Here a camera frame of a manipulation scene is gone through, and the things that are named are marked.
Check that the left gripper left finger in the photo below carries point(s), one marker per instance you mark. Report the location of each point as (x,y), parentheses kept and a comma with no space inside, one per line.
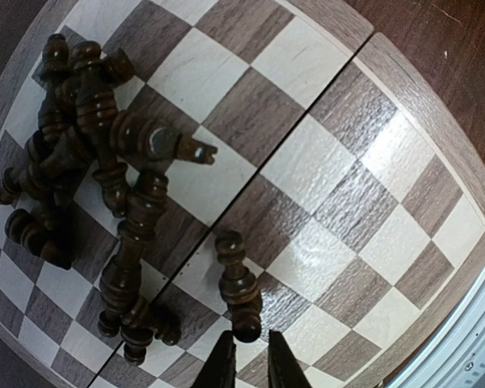
(219,370)

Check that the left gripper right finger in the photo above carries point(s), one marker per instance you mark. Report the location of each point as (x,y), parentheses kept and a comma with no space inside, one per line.
(283,368)

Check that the dark pawn chess piece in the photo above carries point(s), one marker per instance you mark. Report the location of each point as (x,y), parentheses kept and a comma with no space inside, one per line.
(238,287)

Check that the wooden chess board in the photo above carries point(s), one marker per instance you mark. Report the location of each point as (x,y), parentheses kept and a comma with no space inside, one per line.
(359,197)

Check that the pile of dark chess pieces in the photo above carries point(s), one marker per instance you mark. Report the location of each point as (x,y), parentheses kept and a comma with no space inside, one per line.
(80,127)

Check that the front aluminium rail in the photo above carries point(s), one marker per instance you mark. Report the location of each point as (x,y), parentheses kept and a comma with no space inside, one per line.
(455,355)

